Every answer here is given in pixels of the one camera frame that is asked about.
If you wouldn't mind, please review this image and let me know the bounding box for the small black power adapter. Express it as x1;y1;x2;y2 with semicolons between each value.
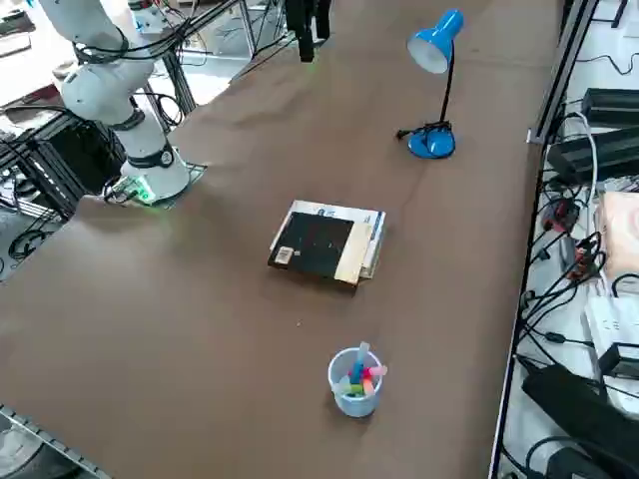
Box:
581;87;639;129

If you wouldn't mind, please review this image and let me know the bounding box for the black frame post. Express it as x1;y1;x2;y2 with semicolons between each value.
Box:
158;44;199;119

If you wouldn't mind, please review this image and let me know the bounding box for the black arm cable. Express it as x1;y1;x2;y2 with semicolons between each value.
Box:
72;0;241;66

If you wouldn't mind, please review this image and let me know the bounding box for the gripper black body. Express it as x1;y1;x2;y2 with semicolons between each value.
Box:
287;0;331;24

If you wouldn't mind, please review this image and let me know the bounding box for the translucent blue pen cup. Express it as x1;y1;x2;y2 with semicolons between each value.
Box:
327;347;384;419

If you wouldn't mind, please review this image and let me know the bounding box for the large black power adapter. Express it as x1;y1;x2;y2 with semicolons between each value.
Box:
546;127;639;185

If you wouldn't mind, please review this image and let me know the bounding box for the silver table frame rail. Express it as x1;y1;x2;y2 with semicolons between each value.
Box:
0;401;119;479

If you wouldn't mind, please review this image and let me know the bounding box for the pale pink box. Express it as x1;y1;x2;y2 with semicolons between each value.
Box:
596;191;639;283

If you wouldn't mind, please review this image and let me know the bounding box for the white and blue book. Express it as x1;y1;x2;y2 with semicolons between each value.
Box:
269;199;388;280

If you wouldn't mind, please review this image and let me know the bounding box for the white cable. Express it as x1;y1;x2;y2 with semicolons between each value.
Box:
566;110;600;211

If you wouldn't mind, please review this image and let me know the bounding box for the aluminium camera post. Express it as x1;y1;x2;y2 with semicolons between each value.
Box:
527;0;600;146

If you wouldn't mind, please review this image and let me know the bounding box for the red and black plug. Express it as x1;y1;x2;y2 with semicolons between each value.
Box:
573;232;608;283

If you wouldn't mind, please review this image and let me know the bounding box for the black bag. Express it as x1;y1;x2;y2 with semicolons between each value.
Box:
521;362;639;479

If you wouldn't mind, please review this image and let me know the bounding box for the black and cream paperback book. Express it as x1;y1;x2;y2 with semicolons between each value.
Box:
267;211;374;294

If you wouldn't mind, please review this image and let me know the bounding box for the black aluminium frame rack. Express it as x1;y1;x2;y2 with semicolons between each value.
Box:
0;112;126;224

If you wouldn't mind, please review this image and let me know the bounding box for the blue desk lamp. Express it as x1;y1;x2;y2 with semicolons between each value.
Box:
396;8;465;161

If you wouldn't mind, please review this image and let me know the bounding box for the white power strip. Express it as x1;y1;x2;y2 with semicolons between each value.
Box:
582;293;639;350

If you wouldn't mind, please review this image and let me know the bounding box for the black charger block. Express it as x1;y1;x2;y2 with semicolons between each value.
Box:
596;341;639;381

